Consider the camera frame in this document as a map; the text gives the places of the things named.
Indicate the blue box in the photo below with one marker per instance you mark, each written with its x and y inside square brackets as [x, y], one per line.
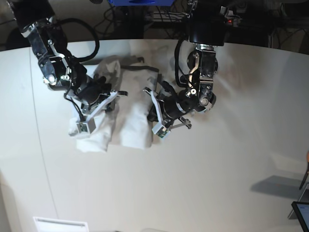
[141, 2]

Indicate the white T-shirt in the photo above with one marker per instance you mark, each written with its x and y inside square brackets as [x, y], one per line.
[127, 124]

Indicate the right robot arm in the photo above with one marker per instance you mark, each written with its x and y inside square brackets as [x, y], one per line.
[62, 71]

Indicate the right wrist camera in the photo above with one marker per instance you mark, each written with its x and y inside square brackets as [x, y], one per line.
[87, 126]

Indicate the tablet on stand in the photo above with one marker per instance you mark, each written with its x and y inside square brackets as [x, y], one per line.
[300, 211]

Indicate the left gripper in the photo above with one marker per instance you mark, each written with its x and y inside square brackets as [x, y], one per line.
[169, 110]

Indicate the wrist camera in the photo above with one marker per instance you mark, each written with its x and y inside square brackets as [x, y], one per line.
[161, 131]
[87, 126]

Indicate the white paper sheet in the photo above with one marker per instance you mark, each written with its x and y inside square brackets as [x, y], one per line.
[56, 225]

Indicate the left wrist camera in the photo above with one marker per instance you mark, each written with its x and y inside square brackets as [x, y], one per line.
[161, 131]

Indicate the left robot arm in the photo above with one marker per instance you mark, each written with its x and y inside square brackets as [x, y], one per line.
[205, 27]

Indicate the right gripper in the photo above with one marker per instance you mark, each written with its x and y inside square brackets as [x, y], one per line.
[87, 94]

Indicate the black tripod leg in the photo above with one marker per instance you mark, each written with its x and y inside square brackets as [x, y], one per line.
[304, 178]

